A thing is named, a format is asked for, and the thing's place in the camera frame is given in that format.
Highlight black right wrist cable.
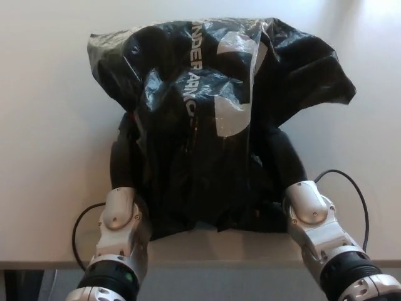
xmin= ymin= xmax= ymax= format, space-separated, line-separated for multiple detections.
xmin=313 ymin=169 xmax=370 ymax=252

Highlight thin white cable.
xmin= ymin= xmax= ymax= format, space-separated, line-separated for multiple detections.
xmin=50 ymin=269 xmax=60 ymax=301

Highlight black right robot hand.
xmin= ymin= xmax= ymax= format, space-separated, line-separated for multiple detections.
xmin=263 ymin=125 xmax=308 ymax=189

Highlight dark object under desk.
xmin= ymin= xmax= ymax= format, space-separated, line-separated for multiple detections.
xmin=0 ymin=269 xmax=44 ymax=301

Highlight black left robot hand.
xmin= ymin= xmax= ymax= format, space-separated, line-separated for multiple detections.
xmin=110 ymin=116 xmax=142 ymax=191

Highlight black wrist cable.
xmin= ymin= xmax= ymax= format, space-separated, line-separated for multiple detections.
xmin=71 ymin=203 xmax=107 ymax=273
xmin=313 ymin=169 xmax=370 ymax=252

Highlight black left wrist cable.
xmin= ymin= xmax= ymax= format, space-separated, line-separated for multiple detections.
xmin=71 ymin=203 xmax=107 ymax=273

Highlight black plastic bag white logo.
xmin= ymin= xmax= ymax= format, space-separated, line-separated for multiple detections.
xmin=86 ymin=18 xmax=358 ymax=243

